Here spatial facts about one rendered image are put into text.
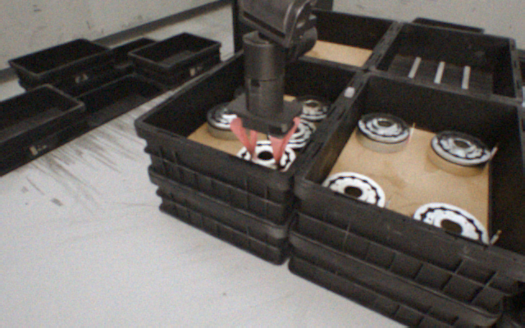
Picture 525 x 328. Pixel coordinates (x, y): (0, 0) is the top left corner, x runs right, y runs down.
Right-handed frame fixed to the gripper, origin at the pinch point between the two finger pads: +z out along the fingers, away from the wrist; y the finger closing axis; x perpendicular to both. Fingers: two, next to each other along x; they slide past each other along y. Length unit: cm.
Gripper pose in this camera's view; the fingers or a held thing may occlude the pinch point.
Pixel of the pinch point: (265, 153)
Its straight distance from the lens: 56.1
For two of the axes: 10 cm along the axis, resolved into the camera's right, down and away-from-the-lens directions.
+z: 0.2, 7.9, 6.2
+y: -8.7, -3.0, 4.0
